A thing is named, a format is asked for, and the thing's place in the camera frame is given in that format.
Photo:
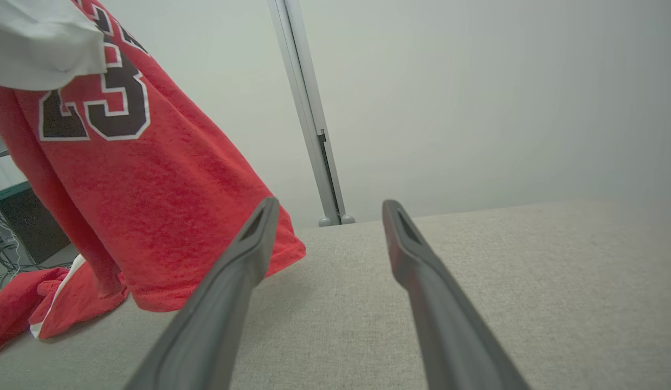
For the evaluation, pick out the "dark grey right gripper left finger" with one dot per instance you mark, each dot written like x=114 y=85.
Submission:
x=216 y=303

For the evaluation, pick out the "green-edged table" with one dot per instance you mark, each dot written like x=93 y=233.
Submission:
x=7 y=192

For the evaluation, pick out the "grey metal partition post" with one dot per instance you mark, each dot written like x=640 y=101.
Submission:
x=314 y=119

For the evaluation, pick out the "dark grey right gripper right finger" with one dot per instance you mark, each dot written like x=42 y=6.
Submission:
x=444 y=325

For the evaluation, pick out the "red shorts with white stripes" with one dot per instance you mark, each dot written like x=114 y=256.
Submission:
x=21 y=309

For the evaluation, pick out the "dark cabinet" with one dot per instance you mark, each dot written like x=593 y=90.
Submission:
x=34 y=227

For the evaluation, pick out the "red Bulls 23 jersey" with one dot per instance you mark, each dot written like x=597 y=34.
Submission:
x=151 y=206

